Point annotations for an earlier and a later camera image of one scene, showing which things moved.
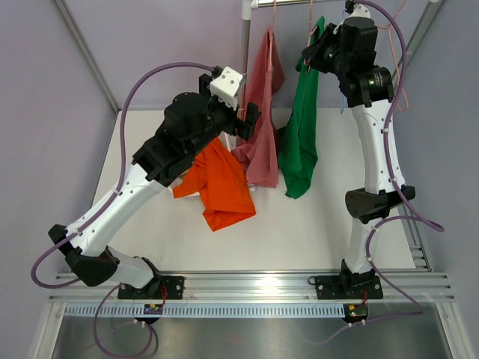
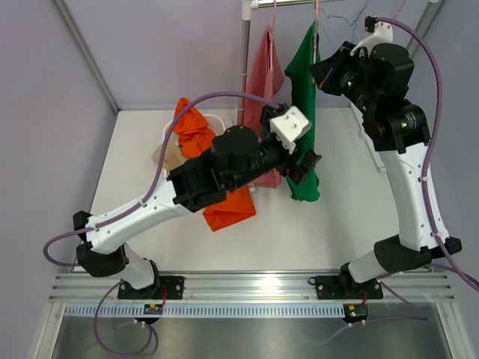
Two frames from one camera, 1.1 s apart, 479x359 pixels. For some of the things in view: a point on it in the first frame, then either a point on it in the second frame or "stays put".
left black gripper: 244,128 -> 304,163
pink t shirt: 260,155 stays put
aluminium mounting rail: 260,287 stays put
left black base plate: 165,287 stays put
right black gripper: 313,51 -> 322,70
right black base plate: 347,287 stays put
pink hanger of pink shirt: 270,36 stays put
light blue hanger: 342,94 -> 346,19
